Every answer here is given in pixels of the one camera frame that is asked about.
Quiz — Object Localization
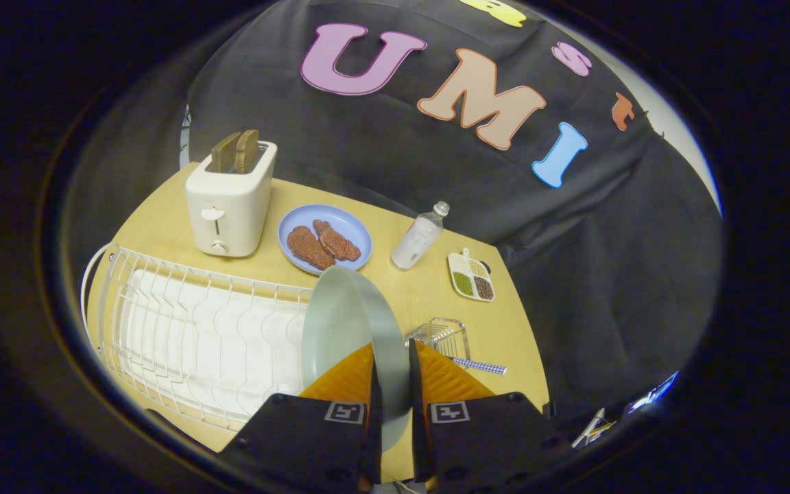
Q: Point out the wire cutlery basket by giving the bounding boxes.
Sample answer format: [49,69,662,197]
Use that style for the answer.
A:
[405,318,471,362]

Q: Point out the pale green plate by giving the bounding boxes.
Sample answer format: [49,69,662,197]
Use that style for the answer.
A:
[300,266,412,452]

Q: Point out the brown toast slice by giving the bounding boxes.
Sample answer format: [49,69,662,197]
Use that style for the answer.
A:
[234,130,260,174]
[211,132,241,174]

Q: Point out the blue checked handle spoon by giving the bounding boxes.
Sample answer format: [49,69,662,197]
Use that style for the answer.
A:
[447,355,507,375]

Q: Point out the black backdrop cloth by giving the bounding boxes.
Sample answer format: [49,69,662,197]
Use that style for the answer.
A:
[187,0,723,419]

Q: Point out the blue plate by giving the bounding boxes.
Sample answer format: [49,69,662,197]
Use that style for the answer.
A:
[278,204,373,276]

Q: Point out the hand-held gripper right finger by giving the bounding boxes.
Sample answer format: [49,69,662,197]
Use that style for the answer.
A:
[407,339,577,493]

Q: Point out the white divided bean dish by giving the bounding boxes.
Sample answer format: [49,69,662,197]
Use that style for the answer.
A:
[448,248,496,303]

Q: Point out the white toaster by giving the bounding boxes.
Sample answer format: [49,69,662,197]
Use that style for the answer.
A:
[185,141,278,258]

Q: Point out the brown meat patty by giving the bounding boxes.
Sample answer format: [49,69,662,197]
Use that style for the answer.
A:
[313,220,361,262]
[287,226,336,271]

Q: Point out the clear plastic bottle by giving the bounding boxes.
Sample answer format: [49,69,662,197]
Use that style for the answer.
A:
[392,201,451,270]

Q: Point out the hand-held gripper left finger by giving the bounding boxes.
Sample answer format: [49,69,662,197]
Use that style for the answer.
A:
[219,343,383,494]

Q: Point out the white wire dish rack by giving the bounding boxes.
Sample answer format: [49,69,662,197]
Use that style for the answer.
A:
[80,242,315,432]

